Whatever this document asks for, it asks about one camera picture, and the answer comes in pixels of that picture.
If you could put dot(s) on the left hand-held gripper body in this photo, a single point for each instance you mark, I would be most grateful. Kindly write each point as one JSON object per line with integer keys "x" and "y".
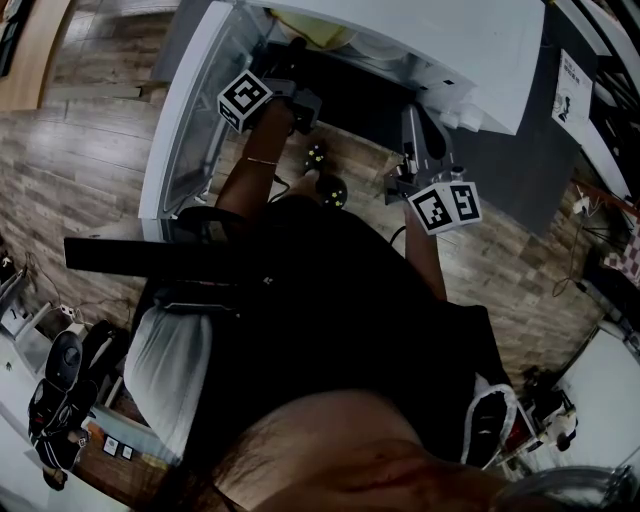
{"x": 245, "y": 97}

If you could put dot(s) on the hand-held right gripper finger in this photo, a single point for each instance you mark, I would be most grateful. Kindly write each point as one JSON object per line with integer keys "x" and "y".
{"x": 410, "y": 150}
{"x": 447, "y": 157}

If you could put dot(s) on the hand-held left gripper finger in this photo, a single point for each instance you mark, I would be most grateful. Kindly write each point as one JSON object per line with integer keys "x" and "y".
{"x": 295, "y": 57}

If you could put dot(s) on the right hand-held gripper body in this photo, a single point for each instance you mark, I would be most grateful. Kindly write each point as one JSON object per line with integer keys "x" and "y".
{"x": 445, "y": 210}

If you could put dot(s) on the white microwave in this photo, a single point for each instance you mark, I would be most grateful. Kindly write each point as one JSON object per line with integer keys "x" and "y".
{"x": 475, "y": 40}

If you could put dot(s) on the person's right forearm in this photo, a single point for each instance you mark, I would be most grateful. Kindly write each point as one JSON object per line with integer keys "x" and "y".
{"x": 425, "y": 260}

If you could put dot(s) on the person's left forearm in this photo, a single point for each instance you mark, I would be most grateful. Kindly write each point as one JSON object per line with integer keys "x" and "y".
{"x": 255, "y": 170}

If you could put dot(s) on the dark grey table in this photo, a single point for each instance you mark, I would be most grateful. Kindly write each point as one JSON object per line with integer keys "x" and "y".
{"x": 500, "y": 165}

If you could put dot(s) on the black shoe with yellow dots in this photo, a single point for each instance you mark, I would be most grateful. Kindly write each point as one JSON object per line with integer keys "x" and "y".
{"x": 315, "y": 157}
{"x": 334, "y": 192}

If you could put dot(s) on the person's left leg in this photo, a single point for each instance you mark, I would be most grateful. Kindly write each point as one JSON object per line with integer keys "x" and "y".
{"x": 306, "y": 182}

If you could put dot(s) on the white power strip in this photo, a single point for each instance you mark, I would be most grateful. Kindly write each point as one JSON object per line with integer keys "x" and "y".
{"x": 582, "y": 206}

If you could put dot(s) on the white printed paper sheet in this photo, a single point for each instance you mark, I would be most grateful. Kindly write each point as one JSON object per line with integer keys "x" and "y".
{"x": 572, "y": 90}

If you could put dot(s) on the wooden coat rack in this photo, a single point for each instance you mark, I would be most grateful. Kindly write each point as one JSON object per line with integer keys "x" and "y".
{"x": 610, "y": 200}

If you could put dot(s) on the person's black and white top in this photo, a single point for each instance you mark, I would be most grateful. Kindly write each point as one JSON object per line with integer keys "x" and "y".
{"x": 325, "y": 325}

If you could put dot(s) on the black metal railing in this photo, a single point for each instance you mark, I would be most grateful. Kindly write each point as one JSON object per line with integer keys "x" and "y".
{"x": 615, "y": 100}

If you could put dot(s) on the black mounted phone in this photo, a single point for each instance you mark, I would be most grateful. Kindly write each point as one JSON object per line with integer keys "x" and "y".
{"x": 150, "y": 257}

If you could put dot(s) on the checkered tablecloth table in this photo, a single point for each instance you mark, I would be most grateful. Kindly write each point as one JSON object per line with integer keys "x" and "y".
{"x": 625, "y": 260}

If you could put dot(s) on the light wooden desk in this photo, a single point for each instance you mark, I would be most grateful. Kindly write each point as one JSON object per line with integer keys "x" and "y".
{"x": 30, "y": 60}

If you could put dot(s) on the red panel box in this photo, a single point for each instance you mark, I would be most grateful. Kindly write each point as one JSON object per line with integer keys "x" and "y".
{"x": 522, "y": 430}

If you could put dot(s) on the white table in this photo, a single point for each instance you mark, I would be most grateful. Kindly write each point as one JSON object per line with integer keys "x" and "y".
{"x": 605, "y": 395}

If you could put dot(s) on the person's face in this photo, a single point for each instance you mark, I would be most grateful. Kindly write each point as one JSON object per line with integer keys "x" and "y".
{"x": 325, "y": 450}

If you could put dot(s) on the black backpack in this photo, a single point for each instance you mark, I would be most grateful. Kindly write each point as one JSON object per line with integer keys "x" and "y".
{"x": 65, "y": 380}

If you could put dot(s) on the small framed picture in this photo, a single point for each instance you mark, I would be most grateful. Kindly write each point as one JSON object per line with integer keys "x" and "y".
{"x": 110, "y": 445}
{"x": 127, "y": 452}

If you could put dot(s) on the black picture frame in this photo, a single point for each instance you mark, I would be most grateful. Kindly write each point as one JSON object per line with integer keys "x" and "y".
{"x": 10, "y": 35}

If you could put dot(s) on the grey head mount rim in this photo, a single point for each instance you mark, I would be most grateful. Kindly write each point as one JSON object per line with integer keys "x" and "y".
{"x": 565, "y": 490}

